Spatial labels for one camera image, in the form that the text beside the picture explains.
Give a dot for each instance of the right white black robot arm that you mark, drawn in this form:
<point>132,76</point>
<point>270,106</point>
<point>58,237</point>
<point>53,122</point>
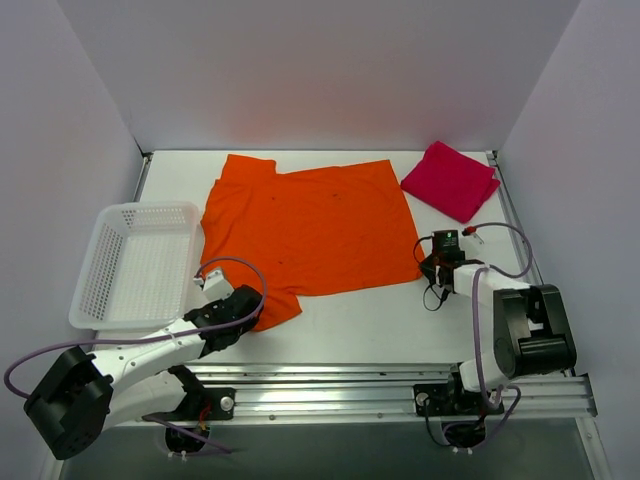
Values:
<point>519,329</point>

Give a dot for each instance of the white perforated plastic basket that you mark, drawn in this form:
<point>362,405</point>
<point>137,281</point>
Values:
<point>137,267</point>

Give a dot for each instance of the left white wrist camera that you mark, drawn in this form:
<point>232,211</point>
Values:
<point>214,285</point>

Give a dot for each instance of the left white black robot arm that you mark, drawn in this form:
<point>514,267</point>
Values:
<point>86,393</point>

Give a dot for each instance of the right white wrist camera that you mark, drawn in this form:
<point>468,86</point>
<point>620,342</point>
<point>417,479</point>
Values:
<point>471,239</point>

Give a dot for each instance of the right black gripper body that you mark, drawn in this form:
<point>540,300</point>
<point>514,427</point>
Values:
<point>446,254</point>

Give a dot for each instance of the orange t-shirt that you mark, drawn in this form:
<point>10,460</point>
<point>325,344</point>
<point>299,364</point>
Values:
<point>308,233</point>

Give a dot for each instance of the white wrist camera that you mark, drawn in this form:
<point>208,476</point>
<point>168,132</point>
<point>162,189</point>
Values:
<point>471,239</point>
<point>214,285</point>

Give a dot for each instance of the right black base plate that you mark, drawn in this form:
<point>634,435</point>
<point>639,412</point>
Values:
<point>439,399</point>

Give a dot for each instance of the aluminium rail frame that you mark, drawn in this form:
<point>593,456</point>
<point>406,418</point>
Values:
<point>329,395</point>

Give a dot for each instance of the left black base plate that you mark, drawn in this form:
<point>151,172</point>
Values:
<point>220,402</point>

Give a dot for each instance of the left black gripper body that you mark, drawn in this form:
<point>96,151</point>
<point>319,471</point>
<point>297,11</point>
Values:
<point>248,304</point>

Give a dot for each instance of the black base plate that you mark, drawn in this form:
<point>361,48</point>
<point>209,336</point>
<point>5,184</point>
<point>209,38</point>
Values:
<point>439,399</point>
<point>220,402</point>

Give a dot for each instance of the folded magenta t-shirt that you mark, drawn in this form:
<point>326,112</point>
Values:
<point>450,182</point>

